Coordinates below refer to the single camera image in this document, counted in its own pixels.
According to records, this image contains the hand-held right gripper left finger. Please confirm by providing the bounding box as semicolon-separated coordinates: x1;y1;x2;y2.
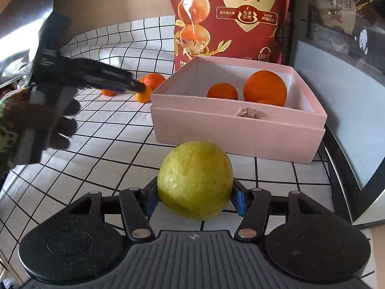
67;177;159;243

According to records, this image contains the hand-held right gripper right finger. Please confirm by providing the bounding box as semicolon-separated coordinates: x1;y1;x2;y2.
231;179;324;241

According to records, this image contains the mandarin with green stem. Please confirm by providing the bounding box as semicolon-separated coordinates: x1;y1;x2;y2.
207;83;239;100

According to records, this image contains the small yellow-orange kumquat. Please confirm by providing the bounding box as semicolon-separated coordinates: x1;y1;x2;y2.
134;85;152;103

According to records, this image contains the large mandarin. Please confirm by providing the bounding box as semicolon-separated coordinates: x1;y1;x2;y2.
243;70;288;107

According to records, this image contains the person's left hand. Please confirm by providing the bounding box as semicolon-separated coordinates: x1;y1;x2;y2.
0;87;81;175

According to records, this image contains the pink cardboard box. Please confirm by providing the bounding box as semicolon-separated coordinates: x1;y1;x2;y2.
150;56;328;164

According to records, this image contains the large yellow-green pear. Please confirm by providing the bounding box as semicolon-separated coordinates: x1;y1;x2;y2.
157;141;233;220

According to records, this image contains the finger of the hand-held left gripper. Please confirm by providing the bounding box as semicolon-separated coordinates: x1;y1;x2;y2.
71;59;134;81
77;74;147;94

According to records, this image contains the red snack bag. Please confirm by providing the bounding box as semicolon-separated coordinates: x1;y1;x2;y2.
169;0;294;73

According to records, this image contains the white checked tablecloth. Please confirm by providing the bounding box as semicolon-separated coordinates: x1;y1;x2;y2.
0;15;373;280

